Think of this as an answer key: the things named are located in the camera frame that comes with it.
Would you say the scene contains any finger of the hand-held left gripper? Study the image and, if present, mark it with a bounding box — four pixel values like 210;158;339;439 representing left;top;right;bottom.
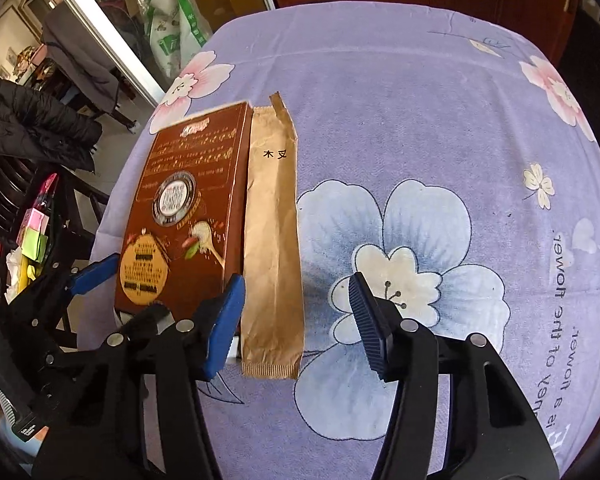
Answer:
121;303;174;342
69;252;122;295

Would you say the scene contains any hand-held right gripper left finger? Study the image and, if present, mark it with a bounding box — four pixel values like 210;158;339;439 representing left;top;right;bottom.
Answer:
30;273;247;480

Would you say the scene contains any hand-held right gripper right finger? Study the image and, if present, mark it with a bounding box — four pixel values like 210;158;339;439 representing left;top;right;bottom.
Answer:
347;271;561;480

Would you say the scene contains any brown paper cutlery sleeve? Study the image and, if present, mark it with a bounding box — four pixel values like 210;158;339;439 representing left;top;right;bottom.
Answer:
240;91;305;380

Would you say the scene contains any brown printed cardboard box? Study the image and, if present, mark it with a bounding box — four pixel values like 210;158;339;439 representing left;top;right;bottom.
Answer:
114;100;254;326

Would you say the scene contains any white crumpled paper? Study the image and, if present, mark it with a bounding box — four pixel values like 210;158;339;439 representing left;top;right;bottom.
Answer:
4;249;32;293

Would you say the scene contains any stack of coloured sticky notes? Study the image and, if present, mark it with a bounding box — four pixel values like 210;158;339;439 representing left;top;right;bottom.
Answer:
19;207;49;264

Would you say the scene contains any pink printed box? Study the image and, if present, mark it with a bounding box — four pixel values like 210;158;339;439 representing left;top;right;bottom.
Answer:
32;173;59;211

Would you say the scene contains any light blue plastic object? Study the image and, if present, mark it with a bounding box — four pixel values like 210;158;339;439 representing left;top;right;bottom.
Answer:
0;419;37;462

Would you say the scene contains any black padded jacket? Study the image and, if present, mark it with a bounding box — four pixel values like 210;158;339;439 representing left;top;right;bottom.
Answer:
0;77;104;177

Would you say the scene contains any purple floral tablecloth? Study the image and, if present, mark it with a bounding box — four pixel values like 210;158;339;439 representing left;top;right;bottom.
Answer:
90;0;600;480

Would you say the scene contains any grey hanging coat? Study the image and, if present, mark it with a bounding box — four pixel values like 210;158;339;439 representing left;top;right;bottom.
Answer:
42;2;122;117

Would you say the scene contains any green and white plastic bag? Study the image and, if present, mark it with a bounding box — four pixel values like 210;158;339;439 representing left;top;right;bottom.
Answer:
138;0;214;87

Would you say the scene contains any white sliding door frame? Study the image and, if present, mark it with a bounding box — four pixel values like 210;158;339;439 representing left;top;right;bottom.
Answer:
44;0;167;107

